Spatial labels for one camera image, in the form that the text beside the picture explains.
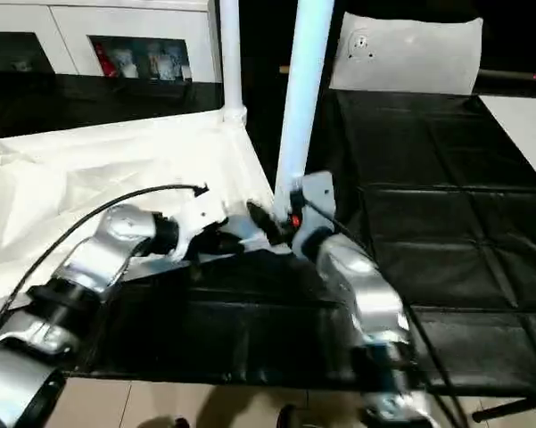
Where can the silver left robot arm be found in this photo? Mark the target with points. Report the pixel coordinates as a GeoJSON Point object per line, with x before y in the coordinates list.
{"type": "Point", "coordinates": [93, 258]}

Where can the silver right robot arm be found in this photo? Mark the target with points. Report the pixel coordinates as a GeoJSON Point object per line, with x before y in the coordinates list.
{"type": "Point", "coordinates": [365, 285]}

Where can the black work mat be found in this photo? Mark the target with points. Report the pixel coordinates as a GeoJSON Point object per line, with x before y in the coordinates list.
{"type": "Point", "coordinates": [428, 200]}

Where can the small tan label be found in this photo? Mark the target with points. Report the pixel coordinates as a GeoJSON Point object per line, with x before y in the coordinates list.
{"type": "Point", "coordinates": [284, 69]}

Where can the small white cup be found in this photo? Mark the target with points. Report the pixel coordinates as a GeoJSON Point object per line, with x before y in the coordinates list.
{"type": "Point", "coordinates": [186, 72]}
{"type": "Point", "coordinates": [129, 70]}

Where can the black tall cabinet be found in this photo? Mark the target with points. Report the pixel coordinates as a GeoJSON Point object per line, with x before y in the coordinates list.
{"type": "Point", "coordinates": [267, 44]}

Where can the white printed jar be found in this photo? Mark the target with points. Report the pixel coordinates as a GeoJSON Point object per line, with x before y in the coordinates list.
{"type": "Point", "coordinates": [160, 62]}

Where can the red bottle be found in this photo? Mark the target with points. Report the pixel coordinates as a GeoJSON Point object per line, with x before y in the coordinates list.
{"type": "Point", "coordinates": [103, 60]}

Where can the white flat board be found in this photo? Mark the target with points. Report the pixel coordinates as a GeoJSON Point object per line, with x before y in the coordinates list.
{"type": "Point", "coordinates": [521, 138]}

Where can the white glass-door cabinet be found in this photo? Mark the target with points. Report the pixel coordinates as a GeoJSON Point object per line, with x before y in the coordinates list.
{"type": "Point", "coordinates": [71, 27]}

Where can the black bar red light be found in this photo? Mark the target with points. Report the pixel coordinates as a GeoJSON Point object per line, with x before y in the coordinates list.
{"type": "Point", "coordinates": [515, 76]}

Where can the black tripod leg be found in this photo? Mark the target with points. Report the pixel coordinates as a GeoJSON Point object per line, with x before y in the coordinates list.
{"type": "Point", "coordinates": [513, 408]}

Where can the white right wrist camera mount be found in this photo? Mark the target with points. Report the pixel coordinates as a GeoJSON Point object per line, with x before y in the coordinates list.
{"type": "Point", "coordinates": [316, 196]}

